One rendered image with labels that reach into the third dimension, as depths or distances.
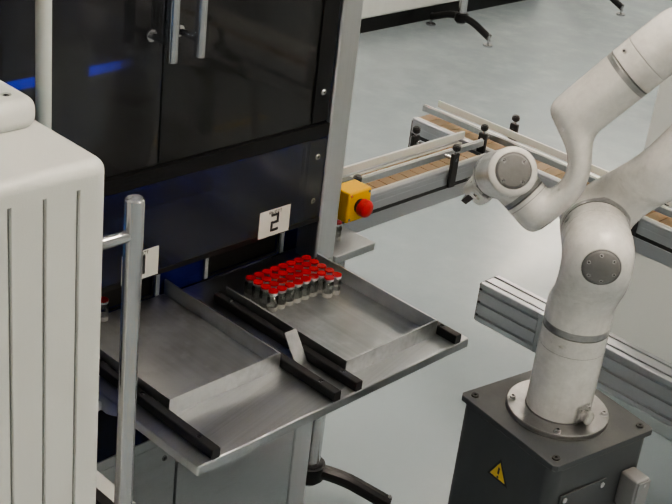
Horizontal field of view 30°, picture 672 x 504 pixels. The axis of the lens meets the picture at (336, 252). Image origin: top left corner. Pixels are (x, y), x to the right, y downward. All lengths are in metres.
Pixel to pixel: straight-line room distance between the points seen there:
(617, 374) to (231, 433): 1.38
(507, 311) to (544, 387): 1.14
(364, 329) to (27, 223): 1.18
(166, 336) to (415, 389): 1.68
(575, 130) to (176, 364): 0.83
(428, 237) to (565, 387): 2.69
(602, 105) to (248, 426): 0.80
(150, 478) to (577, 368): 0.93
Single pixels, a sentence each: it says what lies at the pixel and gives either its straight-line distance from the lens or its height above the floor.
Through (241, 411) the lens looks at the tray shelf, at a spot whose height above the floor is 0.88.
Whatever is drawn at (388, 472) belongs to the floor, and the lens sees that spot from 3.60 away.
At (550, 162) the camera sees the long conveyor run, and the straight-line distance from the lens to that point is 3.22.
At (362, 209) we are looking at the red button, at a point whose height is 1.00.
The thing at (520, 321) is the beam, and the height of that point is 0.50.
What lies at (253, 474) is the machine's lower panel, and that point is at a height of 0.37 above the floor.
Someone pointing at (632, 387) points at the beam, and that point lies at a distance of 3.27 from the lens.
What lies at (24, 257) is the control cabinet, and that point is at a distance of 1.45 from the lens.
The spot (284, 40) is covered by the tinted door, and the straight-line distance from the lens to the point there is 2.42.
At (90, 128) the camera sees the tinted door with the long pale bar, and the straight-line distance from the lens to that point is 2.18.
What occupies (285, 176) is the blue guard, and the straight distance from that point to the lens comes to 2.54.
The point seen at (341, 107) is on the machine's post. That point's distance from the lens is 2.59.
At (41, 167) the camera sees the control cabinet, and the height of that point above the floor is 1.55.
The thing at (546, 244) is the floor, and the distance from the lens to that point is 5.05.
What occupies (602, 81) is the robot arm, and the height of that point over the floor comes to 1.51.
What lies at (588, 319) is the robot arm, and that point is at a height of 1.09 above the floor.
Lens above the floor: 2.13
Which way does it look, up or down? 27 degrees down
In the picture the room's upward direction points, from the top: 7 degrees clockwise
